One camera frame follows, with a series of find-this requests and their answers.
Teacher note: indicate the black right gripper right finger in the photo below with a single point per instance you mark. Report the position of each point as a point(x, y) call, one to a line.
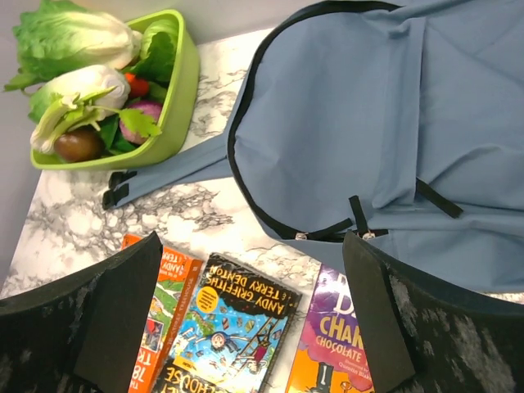
point(423, 334)

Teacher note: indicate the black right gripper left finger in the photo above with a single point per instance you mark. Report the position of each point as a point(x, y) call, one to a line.
point(82, 332)

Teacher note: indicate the orange treehouse book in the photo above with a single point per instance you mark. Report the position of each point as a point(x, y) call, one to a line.
point(177, 277)

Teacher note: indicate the black treehouse book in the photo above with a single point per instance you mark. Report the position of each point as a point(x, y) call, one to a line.
point(232, 333)

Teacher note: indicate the blue fabric backpack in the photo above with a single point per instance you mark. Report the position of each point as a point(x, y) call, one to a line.
point(402, 124)

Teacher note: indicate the purple Roald Dahl book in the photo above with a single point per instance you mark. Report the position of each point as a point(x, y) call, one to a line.
point(330, 356)

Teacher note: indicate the brown mushroom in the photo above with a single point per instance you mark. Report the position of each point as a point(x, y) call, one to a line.
point(79, 145)

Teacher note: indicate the purple onion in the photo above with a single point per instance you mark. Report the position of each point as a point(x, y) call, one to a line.
point(139, 121)

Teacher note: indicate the white napa cabbage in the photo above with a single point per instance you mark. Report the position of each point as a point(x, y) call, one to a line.
point(78, 98)

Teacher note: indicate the green plastic vegetable tray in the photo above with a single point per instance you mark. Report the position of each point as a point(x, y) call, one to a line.
point(175, 117)

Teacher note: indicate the green lettuce head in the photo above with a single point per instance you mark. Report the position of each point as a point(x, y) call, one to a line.
point(61, 36)

